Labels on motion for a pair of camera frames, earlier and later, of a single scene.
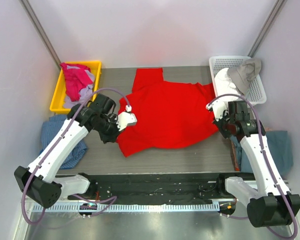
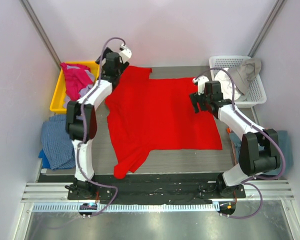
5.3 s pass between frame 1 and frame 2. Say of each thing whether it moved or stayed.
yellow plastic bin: stayed
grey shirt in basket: stayed
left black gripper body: moved
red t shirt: moved
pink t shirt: stayed
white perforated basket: stayed
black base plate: stayed
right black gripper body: moved
